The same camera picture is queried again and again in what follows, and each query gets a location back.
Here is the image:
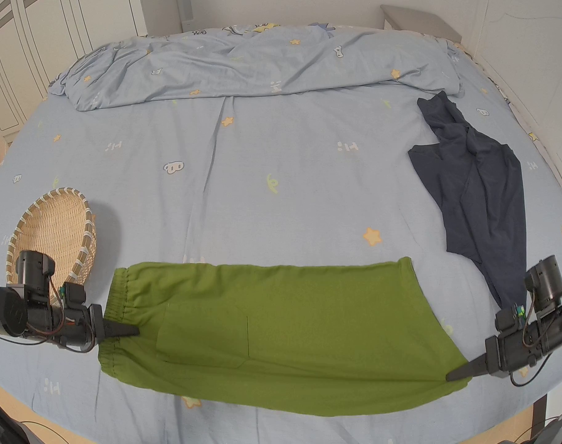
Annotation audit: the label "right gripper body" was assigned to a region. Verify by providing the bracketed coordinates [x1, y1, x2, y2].
[485, 323, 553, 379]

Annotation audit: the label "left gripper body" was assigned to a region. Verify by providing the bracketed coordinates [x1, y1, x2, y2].
[47, 303, 105, 354]

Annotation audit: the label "green shorts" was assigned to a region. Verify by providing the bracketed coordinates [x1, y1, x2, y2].
[98, 256, 470, 418]

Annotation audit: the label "round woven basket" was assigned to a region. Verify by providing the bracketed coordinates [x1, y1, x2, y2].
[6, 187, 98, 305]

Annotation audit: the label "dark blue garment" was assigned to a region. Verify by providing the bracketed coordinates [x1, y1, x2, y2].
[407, 92, 528, 309]

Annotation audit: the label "bed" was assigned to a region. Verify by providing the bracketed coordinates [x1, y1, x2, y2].
[0, 0, 562, 444]

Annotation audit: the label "white wardrobe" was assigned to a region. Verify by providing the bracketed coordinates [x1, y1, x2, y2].
[0, 0, 148, 146]

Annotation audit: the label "pale blue quilt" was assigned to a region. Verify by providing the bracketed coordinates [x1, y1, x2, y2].
[47, 21, 467, 112]

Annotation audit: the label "grey bedside table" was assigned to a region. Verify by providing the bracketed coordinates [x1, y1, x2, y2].
[380, 4, 463, 44]

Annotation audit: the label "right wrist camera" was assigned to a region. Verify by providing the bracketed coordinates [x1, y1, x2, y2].
[494, 306, 527, 333]

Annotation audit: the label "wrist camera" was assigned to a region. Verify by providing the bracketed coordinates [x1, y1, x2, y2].
[59, 282, 88, 310]
[494, 306, 527, 333]

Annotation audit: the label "black cable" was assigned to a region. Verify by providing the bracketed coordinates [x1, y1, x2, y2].
[509, 358, 548, 386]

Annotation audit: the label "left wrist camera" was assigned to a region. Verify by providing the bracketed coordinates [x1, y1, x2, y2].
[59, 282, 88, 310]

